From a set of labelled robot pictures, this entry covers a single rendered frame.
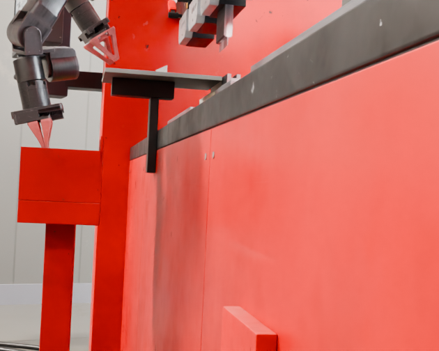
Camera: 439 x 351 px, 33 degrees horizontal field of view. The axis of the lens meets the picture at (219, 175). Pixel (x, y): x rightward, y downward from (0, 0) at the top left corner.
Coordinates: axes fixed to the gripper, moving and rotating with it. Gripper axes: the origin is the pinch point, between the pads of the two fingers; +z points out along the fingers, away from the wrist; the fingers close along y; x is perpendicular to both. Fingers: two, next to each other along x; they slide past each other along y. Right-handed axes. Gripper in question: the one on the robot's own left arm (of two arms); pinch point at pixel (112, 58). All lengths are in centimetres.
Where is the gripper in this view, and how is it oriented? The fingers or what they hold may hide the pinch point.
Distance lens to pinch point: 187.0
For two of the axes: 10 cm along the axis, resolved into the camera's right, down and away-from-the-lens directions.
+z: 5.2, 8.3, 2.0
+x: -7.7, 5.6, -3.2
